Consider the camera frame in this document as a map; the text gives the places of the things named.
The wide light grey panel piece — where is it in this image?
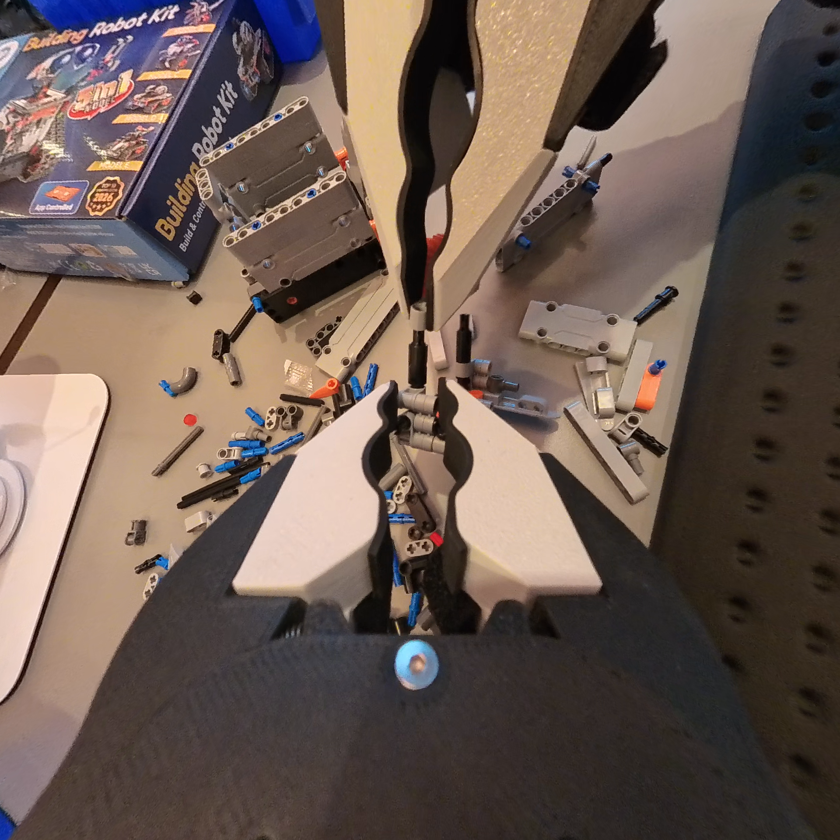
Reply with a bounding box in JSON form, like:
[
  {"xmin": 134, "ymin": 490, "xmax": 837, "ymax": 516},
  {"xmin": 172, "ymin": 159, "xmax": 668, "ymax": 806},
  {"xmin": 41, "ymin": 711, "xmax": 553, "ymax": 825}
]
[{"xmin": 306, "ymin": 280, "xmax": 403, "ymax": 384}]

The black perforated mat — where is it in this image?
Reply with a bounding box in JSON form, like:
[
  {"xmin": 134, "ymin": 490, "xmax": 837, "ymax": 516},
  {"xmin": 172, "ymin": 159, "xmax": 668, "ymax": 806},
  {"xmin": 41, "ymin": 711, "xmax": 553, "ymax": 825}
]
[{"xmin": 650, "ymin": 0, "xmax": 840, "ymax": 821}]

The small orange curved piece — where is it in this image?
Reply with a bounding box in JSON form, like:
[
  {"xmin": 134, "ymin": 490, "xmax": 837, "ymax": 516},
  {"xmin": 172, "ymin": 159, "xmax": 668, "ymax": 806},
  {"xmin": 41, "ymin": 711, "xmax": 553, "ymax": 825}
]
[{"xmin": 634, "ymin": 365, "xmax": 666, "ymax": 417}]

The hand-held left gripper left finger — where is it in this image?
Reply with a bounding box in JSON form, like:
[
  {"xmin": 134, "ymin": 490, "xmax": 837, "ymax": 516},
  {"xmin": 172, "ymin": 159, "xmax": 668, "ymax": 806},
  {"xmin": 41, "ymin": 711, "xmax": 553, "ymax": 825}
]
[{"xmin": 234, "ymin": 385, "xmax": 397, "ymax": 628}]

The small grey connector piece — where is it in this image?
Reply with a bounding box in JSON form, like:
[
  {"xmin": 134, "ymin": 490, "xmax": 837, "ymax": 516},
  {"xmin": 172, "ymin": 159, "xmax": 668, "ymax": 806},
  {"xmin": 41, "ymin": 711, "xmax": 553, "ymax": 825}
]
[{"xmin": 398, "ymin": 385, "xmax": 450, "ymax": 456}]

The white booklet stand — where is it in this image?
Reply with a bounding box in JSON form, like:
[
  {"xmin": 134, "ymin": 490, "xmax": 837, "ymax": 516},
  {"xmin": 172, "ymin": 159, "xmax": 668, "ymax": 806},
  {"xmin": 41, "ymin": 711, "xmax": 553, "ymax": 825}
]
[{"xmin": 0, "ymin": 373, "xmax": 112, "ymax": 703}]

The blue plastic bin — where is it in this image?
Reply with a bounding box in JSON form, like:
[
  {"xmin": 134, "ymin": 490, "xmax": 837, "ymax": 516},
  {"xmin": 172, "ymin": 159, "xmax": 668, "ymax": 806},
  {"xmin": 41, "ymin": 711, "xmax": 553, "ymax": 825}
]
[{"xmin": 254, "ymin": 0, "xmax": 325, "ymax": 67}]

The thin black axle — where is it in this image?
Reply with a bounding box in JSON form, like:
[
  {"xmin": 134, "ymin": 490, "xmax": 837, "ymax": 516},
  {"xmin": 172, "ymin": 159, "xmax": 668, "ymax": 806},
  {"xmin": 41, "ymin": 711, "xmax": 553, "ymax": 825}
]
[{"xmin": 407, "ymin": 302, "xmax": 431, "ymax": 392}]

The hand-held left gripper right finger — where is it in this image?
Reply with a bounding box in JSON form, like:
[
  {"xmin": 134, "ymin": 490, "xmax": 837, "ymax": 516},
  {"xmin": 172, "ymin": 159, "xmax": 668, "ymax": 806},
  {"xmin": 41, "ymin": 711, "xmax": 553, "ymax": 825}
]
[{"xmin": 437, "ymin": 378, "xmax": 605, "ymax": 628}]

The blue robot kit box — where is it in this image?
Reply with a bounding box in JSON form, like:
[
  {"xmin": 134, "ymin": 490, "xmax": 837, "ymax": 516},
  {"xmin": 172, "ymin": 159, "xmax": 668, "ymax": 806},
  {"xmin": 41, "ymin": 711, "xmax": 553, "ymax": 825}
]
[{"xmin": 0, "ymin": 0, "xmax": 283, "ymax": 286}]

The grey building kit robot assembly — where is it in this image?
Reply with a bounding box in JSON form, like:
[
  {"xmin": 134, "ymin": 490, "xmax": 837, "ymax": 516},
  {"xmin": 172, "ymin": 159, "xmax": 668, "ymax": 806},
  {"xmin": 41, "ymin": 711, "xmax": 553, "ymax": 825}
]
[{"xmin": 195, "ymin": 96, "xmax": 391, "ymax": 325}]

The small light grey plate piece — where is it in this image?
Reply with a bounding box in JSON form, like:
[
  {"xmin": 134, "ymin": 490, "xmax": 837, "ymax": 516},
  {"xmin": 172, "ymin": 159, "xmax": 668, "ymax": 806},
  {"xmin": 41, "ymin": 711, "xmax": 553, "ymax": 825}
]
[{"xmin": 518, "ymin": 298, "xmax": 627, "ymax": 361}]

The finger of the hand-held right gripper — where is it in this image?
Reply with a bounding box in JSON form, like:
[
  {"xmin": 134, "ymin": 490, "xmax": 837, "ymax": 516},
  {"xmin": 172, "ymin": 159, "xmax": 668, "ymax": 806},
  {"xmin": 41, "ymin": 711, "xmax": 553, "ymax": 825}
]
[
  {"xmin": 342, "ymin": 0, "xmax": 437, "ymax": 309},
  {"xmin": 423, "ymin": 0, "xmax": 651, "ymax": 329}
]

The pile of small building pieces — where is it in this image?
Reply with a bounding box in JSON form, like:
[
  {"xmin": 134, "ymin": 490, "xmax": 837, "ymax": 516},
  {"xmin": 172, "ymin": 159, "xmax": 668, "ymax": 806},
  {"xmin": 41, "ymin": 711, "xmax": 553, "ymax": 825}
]
[{"xmin": 125, "ymin": 296, "xmax": 673, "ymax": 631}]

